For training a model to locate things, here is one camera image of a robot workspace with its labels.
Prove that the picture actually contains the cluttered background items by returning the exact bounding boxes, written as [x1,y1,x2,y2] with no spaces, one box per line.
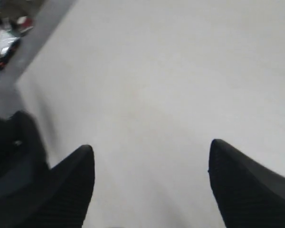
[0,0,45,71]

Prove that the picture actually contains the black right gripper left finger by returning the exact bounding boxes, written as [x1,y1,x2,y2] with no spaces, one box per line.
[0,145,95,228]

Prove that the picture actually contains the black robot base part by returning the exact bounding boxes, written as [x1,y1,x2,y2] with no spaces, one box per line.
[0,111,49,198]

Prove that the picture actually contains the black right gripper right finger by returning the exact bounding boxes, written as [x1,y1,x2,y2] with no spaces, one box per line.
[208,139,285,228]

